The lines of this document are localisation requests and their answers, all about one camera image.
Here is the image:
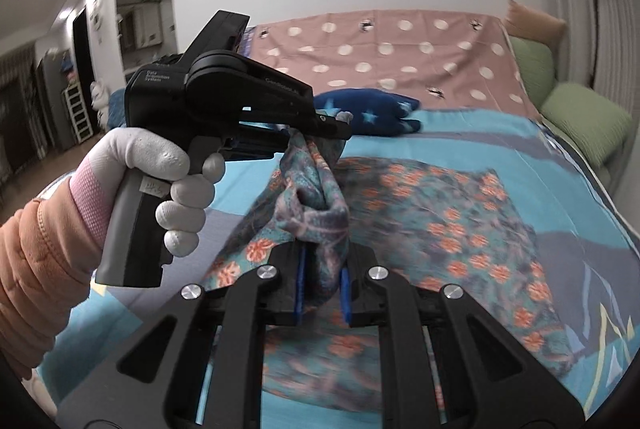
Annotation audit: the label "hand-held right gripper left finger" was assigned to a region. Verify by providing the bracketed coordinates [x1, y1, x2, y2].
[57, 241, 308, 429]

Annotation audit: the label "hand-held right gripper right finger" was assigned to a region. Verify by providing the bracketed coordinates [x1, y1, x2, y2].
[340, 245, 586, 429]

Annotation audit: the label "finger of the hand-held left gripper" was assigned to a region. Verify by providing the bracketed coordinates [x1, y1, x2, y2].
[226, 128, 303, 161]
[240, 106, 352, 141]

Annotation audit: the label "teal floral garment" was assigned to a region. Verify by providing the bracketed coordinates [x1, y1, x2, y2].
[200, 129, 573, 420]

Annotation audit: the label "person's left forearm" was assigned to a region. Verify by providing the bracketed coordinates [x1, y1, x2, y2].
[0, 159, 111, 382]

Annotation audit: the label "person's left hand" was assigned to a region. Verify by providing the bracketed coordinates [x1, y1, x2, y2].
[80, 129, 227, 258]

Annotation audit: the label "navy star fleece blanket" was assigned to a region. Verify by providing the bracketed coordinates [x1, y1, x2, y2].
[312, 89, 423, 137]

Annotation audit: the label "kitchen cabinets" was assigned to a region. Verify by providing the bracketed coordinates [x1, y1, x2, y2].
[117, 0, 166, 55]

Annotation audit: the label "white plush toy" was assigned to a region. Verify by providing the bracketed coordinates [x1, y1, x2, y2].
[90, 79, 114, 130]

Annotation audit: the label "pink polka dot sheet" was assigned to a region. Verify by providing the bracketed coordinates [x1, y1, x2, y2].
[240, 9, 543, 117]

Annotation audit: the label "white shelf rack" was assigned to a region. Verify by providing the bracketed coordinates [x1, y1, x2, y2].
[62, 83, 94, 143]

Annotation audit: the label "grey refrigerator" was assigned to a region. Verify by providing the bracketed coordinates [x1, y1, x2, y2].
[34, 48, 76, 151]

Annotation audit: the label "blue patterned bedsheet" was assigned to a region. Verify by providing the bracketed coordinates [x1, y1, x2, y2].
[30, 89, 640, 429]

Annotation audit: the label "small green pillow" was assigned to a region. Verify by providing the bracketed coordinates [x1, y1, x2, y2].
[509, 36, 558, 107]

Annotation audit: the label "tan pillow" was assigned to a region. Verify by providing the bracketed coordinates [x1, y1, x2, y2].
[502, 0, 568, 50]

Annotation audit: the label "large green pillow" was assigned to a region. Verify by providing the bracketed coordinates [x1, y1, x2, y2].
[540, 82, 633, 167]

